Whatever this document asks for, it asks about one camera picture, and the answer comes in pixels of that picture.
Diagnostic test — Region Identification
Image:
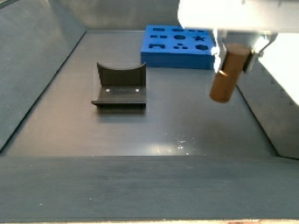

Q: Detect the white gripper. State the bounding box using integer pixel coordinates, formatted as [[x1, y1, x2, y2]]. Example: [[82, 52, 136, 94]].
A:
[[178, 0, 299, 74]]

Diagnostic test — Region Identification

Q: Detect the brown wooden cylinder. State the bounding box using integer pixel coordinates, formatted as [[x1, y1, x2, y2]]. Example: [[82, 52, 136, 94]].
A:
[[210, 44, 251, 103]]

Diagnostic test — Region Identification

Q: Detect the blue foam shape board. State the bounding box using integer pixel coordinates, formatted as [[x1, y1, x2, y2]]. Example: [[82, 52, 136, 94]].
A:
[[140, 24, 215, 70]]

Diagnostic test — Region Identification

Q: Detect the black curved stand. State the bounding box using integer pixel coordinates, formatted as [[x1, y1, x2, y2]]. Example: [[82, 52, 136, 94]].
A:
[[91, 64, 146, 107]]

